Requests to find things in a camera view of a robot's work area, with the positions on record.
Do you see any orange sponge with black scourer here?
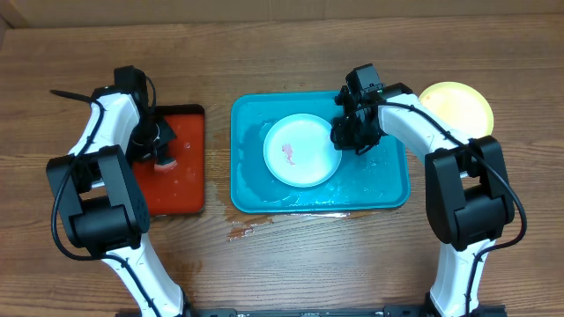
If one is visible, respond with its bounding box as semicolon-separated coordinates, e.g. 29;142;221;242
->
154;158;177;173

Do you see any light blue plate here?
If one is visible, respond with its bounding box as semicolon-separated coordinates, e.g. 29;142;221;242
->
263;114;342;188

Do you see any green-rimmed plate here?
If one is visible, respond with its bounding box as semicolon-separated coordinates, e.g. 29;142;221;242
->
419;82;494;138

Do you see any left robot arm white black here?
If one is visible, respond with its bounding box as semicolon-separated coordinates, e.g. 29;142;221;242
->
46;65;192;316

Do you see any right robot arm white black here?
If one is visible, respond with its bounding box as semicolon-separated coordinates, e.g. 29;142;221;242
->
330;63;523;316

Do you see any teal tray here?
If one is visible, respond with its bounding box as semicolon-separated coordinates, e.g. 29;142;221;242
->
230;91;411;214

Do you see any red tray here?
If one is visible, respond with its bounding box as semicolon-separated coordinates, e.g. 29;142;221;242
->
132;104;205;216

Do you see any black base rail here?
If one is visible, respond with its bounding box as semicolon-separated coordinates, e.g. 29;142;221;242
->
116;303;508;317

